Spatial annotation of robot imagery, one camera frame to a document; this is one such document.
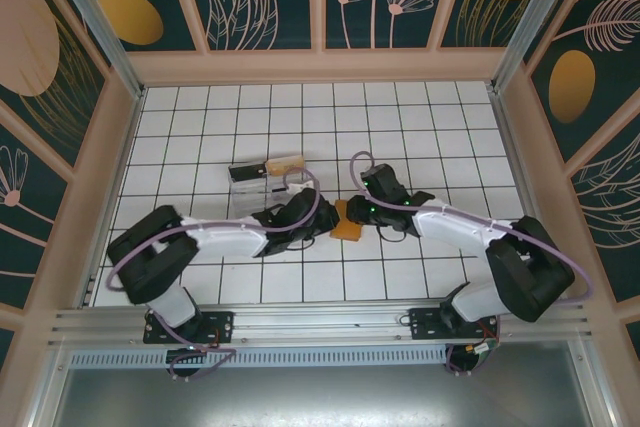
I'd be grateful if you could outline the grey metal panel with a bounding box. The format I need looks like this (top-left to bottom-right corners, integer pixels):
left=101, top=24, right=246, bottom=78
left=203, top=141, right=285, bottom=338
left=29, top=341, right=614, bottom=427

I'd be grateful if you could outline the aluminium corner post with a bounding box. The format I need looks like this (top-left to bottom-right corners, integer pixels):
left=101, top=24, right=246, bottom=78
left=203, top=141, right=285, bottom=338
left=490, top=0, right=597, bottom=94
left=40, top=0, right=147, bottom=101

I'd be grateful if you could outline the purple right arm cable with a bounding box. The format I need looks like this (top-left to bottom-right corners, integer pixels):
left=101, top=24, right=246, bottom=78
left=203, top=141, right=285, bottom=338
left=349, top=150, right=596, bottom=377

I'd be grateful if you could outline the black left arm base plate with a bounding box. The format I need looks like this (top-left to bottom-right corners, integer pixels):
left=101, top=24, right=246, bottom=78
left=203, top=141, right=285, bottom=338
left=143, top=310, right=236, bottom=345

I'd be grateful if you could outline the aluminium side rail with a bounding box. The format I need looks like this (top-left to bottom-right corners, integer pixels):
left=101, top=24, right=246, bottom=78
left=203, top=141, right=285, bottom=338
left=487, top=84, right=569, bottom=301
left=74, top=89, right=147, bottom=309

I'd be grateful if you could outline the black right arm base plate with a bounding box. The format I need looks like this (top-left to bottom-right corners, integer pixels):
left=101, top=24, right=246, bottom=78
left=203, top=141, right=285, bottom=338
left=408, top=305, right=501, bottom=344

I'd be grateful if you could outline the clear acrylic card organizer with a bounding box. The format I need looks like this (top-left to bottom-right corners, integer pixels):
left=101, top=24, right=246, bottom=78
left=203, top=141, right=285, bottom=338
left=227, top=150, right=315, bottom=222

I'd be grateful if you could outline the aluminium front rail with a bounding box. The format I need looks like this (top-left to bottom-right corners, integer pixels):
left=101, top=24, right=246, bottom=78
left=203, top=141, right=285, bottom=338
left=47, top=299, right=597, bottom=349

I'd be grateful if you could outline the gold VIP card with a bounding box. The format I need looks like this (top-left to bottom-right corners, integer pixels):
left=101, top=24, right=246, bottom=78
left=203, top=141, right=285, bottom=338
left=264, top=153, right=306, bottom=176

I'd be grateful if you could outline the orange cork pad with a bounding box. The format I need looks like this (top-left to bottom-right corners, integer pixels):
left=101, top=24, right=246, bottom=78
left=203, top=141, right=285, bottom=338
left=329, top=198, right=365, bottom=243

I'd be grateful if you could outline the slotted grey cable duct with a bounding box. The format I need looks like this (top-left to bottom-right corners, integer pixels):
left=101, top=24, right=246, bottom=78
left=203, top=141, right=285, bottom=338
left=68, top=349, right=450, bottom=369

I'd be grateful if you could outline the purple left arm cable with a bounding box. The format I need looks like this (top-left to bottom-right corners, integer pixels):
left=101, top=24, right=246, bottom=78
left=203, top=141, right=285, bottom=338
left=107, top=169, right=322, bottom=382

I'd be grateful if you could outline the yellow connector with wires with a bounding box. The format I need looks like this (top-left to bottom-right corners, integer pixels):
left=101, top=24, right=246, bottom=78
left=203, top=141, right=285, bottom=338
left=464, top=320, right=502, bottom=359

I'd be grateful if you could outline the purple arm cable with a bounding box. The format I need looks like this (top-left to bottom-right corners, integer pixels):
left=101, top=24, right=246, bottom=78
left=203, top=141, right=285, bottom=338
left=349, top=150, right=596, bottom=377
left=107, top=169, right=322, bottom=382

